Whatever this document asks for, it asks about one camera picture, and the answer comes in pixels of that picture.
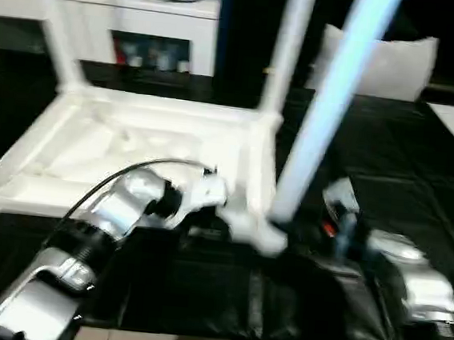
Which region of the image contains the white plastic table top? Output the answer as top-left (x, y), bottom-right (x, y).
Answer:
top-left (0, 78), bottom-right (302, 259)

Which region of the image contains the white plastic table leg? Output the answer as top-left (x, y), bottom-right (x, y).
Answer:
top-left (255, 0), bottom-right (317, 125)
top-left (270, 0), bottom-right (404, 236)
top-left (23, 0), bottom-right (92, 95)

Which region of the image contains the black floor mat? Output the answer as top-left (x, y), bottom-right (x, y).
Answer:
top-left (0, 50), bottom-right (454, 340)

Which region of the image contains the grey printed cushion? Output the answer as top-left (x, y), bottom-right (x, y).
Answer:
top-left (306, 22), bottom-right (441, 105)

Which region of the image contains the white glass-door cabinet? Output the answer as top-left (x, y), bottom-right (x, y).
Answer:
top-left (0, 0), bottom-right (223, 77)

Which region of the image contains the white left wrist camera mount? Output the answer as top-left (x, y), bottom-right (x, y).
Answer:
top-left (168, 170), bottom-right (231, 235)

